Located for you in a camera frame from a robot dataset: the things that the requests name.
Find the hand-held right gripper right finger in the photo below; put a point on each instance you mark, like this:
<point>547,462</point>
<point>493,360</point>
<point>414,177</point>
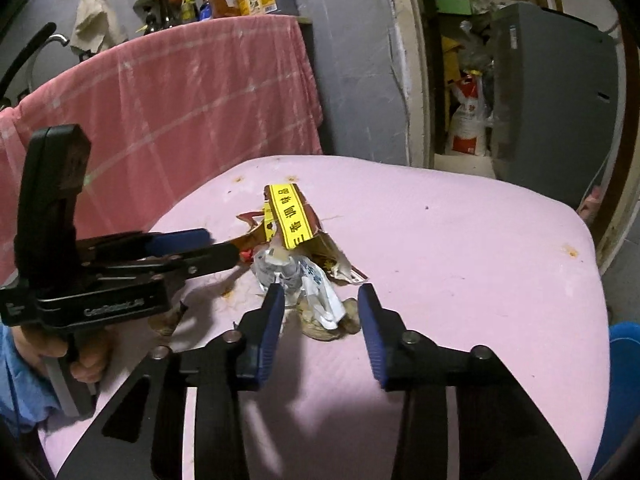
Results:
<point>372,340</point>

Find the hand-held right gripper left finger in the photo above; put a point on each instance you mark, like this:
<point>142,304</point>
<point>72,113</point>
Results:
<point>270,340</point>

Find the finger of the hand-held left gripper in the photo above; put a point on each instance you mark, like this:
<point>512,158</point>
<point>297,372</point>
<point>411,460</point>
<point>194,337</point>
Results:
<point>180,241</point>
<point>210,260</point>

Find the white wrapper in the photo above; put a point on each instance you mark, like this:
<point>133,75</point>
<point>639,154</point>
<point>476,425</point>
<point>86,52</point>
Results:
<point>312,287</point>

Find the yellow-labelled brown carton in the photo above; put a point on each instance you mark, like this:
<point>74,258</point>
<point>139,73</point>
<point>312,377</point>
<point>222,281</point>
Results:
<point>292,217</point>

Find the blue plastic bucket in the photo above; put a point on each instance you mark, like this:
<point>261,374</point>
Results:
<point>625,385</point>

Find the person's left forearm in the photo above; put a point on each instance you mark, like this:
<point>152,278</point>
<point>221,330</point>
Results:
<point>20,390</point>

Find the person's left hand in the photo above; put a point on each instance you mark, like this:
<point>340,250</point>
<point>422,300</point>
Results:
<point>90,366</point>

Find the beige peel scrap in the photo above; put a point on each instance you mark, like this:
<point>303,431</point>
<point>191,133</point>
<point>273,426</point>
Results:
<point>167,322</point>
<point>350,321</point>

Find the pink floral table cloth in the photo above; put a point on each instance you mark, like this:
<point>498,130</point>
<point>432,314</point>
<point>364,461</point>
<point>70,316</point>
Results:
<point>450,260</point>

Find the pink checked towel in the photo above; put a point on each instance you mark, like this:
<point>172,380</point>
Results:
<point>175,110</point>

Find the metal faucet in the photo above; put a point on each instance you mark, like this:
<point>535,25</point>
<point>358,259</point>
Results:
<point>55,40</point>

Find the beige hanging rag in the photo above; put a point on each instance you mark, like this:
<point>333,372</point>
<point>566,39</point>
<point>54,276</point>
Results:
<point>97,20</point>

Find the white and red sack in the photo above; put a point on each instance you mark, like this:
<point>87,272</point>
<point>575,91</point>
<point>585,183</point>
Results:
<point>467,120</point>

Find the green box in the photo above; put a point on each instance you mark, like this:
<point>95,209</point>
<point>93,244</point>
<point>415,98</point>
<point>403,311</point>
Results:
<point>452,2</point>

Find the wooden door frame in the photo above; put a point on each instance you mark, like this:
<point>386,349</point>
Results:
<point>410,60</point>

